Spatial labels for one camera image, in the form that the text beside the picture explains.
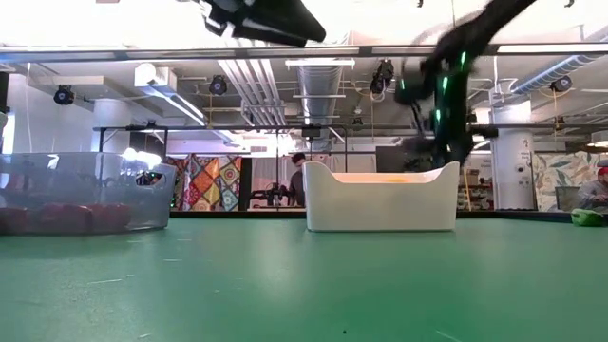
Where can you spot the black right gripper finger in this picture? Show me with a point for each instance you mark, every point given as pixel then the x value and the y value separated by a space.
pixel 461 154

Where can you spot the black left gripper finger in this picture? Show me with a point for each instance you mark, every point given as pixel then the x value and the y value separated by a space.
pixel 266 35
pixel 290 21

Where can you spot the yellow lemon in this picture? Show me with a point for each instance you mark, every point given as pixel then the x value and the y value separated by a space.
pixel 396 180

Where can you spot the white plastic basket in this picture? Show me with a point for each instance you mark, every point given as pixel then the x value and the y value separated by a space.
pixel 380 209

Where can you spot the black background robot arm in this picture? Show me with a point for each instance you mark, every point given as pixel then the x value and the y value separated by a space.
pixel 268 195

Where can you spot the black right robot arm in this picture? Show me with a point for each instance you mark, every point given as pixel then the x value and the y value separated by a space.
pixel 475 33

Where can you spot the storage shelf with boxes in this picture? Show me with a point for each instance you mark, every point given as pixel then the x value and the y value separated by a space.
pixel 477 190

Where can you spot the long ceiling light fixture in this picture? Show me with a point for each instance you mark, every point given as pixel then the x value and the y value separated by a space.
pixel 318 62

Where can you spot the white round column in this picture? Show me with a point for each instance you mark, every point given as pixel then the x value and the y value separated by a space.
pixel 513 157

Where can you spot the black monitor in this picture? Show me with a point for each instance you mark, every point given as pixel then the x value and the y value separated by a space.
pixel 387 159

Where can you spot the white ceiling unit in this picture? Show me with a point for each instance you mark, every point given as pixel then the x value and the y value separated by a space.
pixel 152 75

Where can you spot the leaf pattern cloth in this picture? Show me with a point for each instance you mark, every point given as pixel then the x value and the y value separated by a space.
pixel 556 178

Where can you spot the person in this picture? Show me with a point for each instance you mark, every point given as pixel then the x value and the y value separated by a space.
pixel 594 192
pixel 297 183

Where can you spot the small green toy vegetable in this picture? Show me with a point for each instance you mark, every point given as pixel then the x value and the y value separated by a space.
pixel 586 217

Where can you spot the colourful patchwork quilt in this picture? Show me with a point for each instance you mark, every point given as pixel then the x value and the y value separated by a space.
pixel 214 183

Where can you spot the green table mat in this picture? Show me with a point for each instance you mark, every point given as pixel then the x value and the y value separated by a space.
pixel 304 294

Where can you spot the clear plastic basket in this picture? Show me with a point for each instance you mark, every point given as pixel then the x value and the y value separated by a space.
pixel 71 185

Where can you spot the silver ventilation duct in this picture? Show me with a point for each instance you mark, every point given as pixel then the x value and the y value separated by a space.
pixel 319 85

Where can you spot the grey overhead frame beam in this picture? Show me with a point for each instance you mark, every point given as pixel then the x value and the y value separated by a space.
pixel 142 52

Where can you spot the blue striped ceiling duct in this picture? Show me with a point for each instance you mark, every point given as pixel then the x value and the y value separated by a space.
pixel 556 71

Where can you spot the black vertical post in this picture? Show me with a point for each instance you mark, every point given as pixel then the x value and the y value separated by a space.
pixel 245 183

